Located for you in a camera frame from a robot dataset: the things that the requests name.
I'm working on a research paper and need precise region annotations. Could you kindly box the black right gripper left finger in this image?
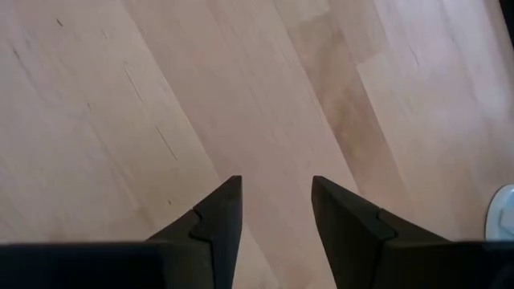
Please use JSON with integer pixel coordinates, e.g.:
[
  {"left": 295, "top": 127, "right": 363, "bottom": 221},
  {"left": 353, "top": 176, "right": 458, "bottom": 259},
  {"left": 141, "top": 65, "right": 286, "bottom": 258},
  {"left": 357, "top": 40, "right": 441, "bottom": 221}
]
[{"left": 146, "top": 175, "right": 243, "bottom": 289}]

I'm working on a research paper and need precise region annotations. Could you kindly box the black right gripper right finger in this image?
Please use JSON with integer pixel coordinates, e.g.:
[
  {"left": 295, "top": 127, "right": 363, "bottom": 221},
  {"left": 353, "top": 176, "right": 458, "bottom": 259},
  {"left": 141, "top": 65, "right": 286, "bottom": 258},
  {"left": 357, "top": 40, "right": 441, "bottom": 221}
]
[{"left": 312, "top": 175, "right": 450, "bottom": 289}]

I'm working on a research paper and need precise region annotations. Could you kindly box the white cylindrical camera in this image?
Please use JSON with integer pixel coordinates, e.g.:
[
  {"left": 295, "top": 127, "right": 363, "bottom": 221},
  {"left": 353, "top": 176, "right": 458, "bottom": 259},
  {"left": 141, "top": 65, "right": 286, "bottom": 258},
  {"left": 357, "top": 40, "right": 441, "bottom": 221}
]
[{"left": 484, "top": 183, "right": 514, "bottom": 242}]

